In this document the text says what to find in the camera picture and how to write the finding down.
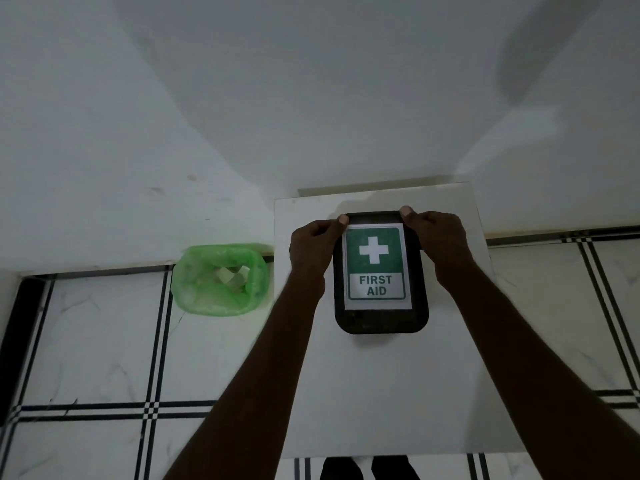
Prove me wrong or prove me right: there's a black plastic tray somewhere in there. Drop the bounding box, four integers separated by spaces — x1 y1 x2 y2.
333 211 430 335

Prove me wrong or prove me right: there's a person's leg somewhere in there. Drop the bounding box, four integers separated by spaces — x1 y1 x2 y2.
371 456 421 480
320 456 365 480

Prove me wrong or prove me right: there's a person's right leg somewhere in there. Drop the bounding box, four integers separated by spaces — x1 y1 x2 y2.
371 456 421 480

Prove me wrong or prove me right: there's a white paper scrap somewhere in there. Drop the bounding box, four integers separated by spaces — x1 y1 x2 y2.
215 265 252 295

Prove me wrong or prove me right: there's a person's left forearm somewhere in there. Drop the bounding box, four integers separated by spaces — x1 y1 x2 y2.
164 279 327 480

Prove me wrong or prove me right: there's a person's right forearm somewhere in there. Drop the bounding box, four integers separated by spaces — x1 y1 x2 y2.
436 267 640 480

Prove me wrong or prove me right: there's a person's left leg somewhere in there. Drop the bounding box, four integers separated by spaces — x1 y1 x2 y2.
320 456 365 480

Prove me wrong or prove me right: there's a person's left hand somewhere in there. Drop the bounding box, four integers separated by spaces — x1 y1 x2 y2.
289 215 350 296

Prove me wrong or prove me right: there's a green plastic bin bag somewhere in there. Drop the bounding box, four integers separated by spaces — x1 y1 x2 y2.
170 243 271 317

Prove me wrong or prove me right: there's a person's right hand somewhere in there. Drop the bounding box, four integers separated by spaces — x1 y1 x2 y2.
399 205 475 294

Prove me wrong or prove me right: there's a green and white paper sign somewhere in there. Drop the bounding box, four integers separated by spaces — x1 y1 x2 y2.
343 223 413 311

